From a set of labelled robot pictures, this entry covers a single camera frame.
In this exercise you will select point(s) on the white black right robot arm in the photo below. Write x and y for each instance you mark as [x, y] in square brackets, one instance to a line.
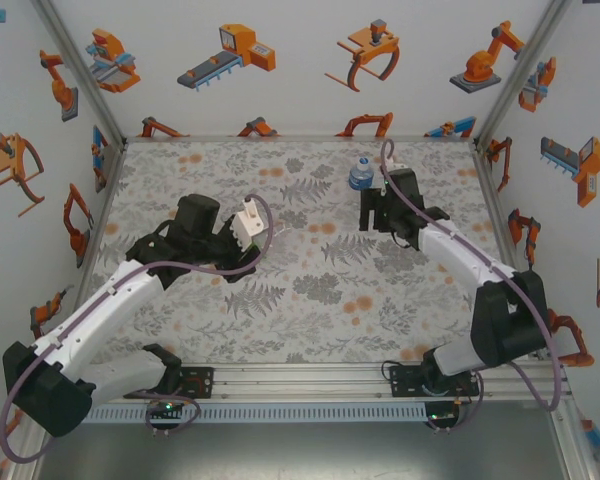
[455, 245]

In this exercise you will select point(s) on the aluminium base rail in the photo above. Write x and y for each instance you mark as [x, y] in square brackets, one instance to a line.
[300, 382]

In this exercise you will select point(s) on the small circuit board green light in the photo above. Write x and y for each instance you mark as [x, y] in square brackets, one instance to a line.
[442, 416]
[166, 407]

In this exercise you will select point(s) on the clear bottle with blue label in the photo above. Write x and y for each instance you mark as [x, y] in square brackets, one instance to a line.
[361, 180]

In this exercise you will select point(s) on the aluminium frame post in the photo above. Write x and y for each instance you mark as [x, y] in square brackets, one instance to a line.
[27, 472]
[80, 65]
[577, 465]
[520, 65]

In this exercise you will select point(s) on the aluminium frame bar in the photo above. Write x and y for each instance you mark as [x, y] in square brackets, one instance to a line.
[300, 138]
[104, 210]
[496, 205]

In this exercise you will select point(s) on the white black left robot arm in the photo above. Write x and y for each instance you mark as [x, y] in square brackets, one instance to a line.
[105, 310]

